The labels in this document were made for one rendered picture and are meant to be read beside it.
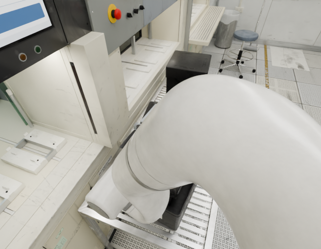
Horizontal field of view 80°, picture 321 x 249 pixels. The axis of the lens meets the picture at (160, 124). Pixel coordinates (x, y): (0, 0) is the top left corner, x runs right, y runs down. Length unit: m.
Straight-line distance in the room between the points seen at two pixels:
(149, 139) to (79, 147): 0.93
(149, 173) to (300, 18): 4.73
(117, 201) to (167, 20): 1.89
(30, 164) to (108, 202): 0.69
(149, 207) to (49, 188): 0.69
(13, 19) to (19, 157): 0.69
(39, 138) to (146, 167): 1.02
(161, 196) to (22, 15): 0.54
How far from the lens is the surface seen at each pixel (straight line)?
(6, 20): 0.61
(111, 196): 0.46
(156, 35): 2.22
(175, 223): 0.85
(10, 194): 1.02
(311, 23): 4.92
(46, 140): 1.16
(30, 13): 0.65
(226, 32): 4.29
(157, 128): 0.16
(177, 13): 2.09
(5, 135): 1.36
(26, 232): 0.96
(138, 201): 0.36
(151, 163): 0.19
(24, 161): 1.11
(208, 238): 0.95
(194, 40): 2.30
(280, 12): 4.76
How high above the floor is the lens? 1.65
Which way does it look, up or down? 44 degrees down
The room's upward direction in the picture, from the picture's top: straight up
